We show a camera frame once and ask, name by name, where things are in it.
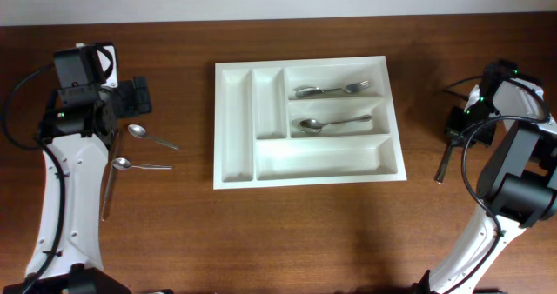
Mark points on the small steel teaspoon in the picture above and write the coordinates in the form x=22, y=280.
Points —
x=140, y=132
x=122, y=163

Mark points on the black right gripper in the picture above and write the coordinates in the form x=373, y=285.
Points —
x=452, y=128

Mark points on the white cutlery tray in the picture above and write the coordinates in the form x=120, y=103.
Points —
x=257, y=143

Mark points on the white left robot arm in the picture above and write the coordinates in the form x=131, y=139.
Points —
x=77, y=136

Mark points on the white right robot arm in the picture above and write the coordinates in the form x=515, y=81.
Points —
x=516, y=188

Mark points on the steel fork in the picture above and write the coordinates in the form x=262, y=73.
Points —
x=302, y=92
x=354, y=88

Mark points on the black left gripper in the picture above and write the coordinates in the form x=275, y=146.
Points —
x=137, y=97

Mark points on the steel tablespoon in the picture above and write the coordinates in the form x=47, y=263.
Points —
x=441, y=171
x=313, y=126

